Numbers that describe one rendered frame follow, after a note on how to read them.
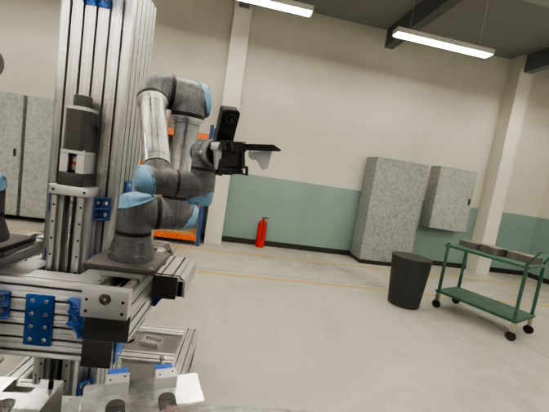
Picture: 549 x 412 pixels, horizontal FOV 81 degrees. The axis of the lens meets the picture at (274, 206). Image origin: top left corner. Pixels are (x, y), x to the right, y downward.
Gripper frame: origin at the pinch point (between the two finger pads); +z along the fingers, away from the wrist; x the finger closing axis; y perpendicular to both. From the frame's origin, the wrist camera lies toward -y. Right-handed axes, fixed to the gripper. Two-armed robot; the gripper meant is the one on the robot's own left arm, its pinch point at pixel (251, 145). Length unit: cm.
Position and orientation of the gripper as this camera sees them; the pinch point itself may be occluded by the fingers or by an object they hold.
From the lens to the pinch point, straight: 70.1
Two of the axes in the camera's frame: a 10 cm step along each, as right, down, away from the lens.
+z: 5.0, 1.7, -8.5
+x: -8.6, 0.6, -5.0
